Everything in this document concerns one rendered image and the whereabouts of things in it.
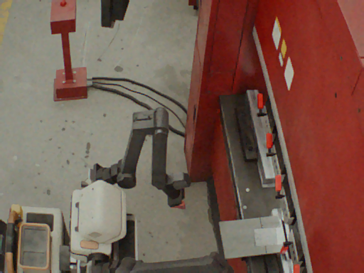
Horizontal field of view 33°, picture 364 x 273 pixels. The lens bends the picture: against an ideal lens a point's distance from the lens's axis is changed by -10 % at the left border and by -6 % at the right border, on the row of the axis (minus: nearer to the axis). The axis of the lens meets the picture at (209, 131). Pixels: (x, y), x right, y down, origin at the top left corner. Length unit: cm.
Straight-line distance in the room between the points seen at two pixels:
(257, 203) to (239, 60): 68
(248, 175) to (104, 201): 91
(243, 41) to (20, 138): 185
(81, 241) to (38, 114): 199
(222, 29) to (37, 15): 234
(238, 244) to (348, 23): 131
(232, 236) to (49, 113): 197
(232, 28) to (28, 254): 140
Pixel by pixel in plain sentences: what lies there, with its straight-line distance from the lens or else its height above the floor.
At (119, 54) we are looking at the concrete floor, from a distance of 466.
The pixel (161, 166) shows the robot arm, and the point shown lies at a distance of 256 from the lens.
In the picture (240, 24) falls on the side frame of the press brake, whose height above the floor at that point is 140.
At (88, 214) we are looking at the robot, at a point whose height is 135.
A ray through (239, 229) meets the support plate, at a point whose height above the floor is 100.
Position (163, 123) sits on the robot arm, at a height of 162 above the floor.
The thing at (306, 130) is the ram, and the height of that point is 168.
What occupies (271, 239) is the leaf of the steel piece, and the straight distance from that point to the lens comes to 283.
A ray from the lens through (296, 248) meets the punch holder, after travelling 254.
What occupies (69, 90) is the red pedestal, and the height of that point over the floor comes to 9.
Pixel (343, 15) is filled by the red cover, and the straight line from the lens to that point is 182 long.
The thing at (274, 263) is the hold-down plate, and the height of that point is 90.
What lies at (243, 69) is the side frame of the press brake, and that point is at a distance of 322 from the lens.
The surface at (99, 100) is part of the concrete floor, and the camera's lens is 441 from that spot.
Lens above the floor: 353
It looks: 56 degrees down
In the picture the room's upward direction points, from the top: 9 degrees clockwise
